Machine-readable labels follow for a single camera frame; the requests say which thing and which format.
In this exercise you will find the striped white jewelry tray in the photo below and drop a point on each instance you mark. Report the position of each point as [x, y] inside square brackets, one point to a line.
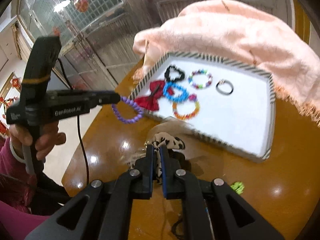
[243, 122]

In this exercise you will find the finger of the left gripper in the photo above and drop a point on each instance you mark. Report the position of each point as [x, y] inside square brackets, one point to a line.
[107, 97]

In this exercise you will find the neon green scrunchie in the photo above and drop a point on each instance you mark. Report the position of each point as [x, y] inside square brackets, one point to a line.
[238, 187]

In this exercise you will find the black scrunchie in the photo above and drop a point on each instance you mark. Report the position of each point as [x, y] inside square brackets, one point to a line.
[174, 74]

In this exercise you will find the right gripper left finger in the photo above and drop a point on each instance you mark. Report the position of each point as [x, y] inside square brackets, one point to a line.
[133, 184]

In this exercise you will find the peach textured fringed scarf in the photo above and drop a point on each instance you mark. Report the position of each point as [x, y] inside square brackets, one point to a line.
[235, 30]

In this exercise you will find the black hair tie gold charm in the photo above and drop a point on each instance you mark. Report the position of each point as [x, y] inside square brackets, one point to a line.
[224, 87]

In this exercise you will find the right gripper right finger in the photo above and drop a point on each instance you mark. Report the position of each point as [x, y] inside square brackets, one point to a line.
[181, 184]

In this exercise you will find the magenta sleeve forearm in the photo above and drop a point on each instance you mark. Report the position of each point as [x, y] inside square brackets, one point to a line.
[17, 221]

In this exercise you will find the leopard print bow scrunchie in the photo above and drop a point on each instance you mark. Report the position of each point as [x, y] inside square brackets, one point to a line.
[174, 146]

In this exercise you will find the red bow hair clip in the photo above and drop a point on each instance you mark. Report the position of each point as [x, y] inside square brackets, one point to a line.
[150, 102]

